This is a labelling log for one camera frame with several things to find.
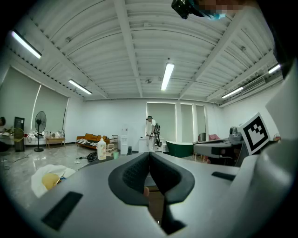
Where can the grey roller blind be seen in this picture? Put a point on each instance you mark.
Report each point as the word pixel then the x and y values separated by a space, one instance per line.
pixel 52 111
pixel 200 120
pixel 187 123
pixel 18 100
pixel 163 116

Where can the black head-worn camera rig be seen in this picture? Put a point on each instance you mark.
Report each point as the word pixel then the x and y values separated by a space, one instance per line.
pixel 184 7

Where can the yellow racket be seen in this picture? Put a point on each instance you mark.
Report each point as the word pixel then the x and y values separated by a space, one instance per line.
pixel 18 134

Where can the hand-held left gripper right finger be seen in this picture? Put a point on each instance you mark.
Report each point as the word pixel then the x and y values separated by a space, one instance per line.
pixel 198 190

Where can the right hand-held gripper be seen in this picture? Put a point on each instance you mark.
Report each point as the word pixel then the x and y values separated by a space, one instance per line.
pixel 267 176

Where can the black bag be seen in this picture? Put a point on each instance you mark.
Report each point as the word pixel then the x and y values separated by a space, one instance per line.
pixel 92 156

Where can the white trash bag bin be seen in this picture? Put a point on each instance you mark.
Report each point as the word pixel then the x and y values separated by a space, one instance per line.
pixel 38 179

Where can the blue plastic item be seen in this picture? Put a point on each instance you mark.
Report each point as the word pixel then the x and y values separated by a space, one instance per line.
pixel 62 178

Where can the white detergent bottle orange label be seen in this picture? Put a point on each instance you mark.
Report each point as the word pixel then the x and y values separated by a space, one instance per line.
pixel 101 150

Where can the white water dispenser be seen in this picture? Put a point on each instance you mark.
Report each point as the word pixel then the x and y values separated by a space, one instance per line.
pixel 124 144

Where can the orange sofa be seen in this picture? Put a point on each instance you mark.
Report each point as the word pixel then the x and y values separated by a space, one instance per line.
pixel 92 138

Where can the dark green bathtub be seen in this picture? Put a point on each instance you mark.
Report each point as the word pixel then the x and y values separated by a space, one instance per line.
pixel 179 148

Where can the grey fisheye gripper camera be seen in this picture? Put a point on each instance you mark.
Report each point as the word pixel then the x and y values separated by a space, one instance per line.
pixel 235 134

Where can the white cabinet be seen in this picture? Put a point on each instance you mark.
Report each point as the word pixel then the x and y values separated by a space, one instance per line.
pixel 143 145

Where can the long white table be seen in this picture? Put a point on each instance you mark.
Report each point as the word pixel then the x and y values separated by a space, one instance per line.
pixel 32 139

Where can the pink chair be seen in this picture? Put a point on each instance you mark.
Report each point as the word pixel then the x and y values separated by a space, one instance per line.
pixel 213 137

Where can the grey bin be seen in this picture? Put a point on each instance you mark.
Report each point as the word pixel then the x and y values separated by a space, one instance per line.
pixel 202 136

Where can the low wooden table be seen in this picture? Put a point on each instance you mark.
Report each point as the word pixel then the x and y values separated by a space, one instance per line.
pixel 55 139

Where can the ceiling tube light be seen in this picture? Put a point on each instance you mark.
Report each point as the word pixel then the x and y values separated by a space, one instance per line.
pixel 232 92
pixel 80 86
pixel 167 75
pixel 26 44
pixel 274 68

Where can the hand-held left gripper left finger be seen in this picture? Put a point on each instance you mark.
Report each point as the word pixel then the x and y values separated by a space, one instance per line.
pixel 88 197

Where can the white air conditioner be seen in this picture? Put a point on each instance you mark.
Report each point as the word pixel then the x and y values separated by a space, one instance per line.
pixel 253 84

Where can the yellow cloth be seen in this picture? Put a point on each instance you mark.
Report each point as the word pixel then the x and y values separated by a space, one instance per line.
pixel 50 181

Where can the black tower appliance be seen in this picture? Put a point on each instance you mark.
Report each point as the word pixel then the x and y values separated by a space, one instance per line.
pixel 19 146

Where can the person's left hand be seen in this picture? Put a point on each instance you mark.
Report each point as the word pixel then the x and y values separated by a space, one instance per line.
pixel 146 191

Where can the black standing fan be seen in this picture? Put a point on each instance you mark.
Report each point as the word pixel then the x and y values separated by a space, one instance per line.
pixel 40 122

